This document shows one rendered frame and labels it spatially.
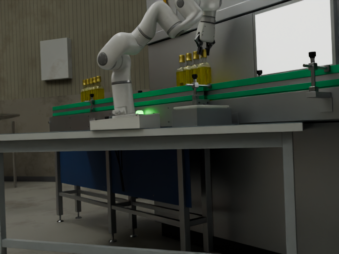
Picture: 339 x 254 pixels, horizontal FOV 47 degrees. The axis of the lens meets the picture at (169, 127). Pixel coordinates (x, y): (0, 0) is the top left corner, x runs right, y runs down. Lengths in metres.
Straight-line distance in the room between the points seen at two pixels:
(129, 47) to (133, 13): 4.03
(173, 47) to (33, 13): 4.34
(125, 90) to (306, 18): 0.89
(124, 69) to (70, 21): 4.45
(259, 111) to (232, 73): 0.42
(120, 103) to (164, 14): 0.44
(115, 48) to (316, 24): 0.89
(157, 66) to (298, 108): 1.27
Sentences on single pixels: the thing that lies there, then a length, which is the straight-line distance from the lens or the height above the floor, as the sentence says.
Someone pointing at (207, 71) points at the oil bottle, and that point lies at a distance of 2.13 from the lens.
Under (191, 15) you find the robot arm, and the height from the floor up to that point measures 1.24.
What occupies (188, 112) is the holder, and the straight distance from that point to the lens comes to 1.73.
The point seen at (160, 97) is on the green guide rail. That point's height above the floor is 0.92.
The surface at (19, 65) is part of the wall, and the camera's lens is 6.71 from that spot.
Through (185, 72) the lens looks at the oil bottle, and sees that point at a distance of 2.22.
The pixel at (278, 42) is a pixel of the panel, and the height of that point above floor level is 1.14.
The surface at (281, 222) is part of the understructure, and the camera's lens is 2.08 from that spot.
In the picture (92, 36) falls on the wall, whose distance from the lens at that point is 6.02.
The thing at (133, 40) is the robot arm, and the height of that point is 1.14.
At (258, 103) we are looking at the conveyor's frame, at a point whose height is 0.84.
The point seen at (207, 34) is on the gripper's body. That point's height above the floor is 1.24.
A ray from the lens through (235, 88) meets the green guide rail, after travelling 1.94.
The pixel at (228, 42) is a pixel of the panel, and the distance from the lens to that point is 2.21.
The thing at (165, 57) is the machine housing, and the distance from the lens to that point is 2.65.
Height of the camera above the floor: 0.74
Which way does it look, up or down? level
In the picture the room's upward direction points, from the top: 2 degrees counter-clockwise
